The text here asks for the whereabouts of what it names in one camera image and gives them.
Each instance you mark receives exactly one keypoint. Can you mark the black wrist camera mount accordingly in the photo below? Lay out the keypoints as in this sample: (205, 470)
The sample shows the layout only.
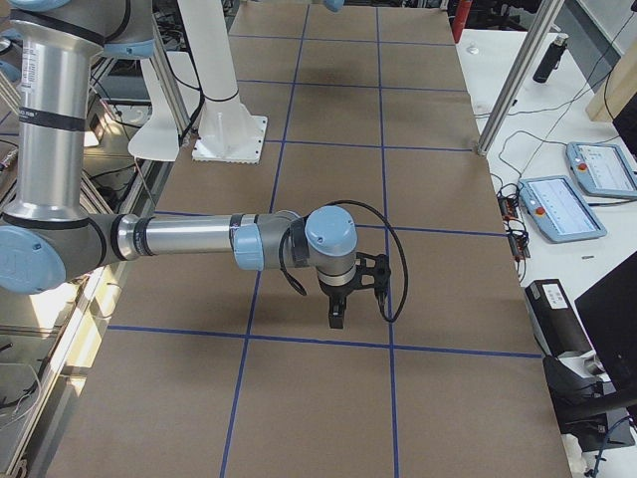
(372, 272)

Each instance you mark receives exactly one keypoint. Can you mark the aluminium frame post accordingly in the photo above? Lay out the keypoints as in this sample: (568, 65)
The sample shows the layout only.
(544, 18)

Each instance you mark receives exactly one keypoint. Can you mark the wooden board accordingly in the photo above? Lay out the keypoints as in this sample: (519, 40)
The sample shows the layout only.
(617, 90)

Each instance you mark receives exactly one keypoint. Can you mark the near blue teach pendant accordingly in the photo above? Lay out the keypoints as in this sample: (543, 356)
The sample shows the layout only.
(559, 210)

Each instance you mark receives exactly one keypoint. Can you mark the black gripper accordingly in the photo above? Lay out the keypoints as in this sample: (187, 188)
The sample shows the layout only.
(334, 294)

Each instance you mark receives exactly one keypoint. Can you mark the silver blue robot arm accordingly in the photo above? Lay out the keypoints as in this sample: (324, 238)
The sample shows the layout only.
(333, 5)
(48, 238)

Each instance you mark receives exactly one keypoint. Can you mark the far blue teach pendant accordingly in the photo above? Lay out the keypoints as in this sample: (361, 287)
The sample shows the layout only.
(601, 169)

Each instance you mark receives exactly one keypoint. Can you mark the black bottle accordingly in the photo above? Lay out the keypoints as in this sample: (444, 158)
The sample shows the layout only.
(551, 58)

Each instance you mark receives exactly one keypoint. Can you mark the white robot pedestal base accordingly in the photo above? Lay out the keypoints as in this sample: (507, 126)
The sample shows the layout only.
(227, 131)

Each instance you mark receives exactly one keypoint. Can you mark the black box with label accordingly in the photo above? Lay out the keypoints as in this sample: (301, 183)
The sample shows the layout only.
(554, 321)

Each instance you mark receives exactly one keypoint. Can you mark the blue teach pendant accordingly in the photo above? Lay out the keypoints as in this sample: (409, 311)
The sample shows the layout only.
(559, 210)
(601, 169)

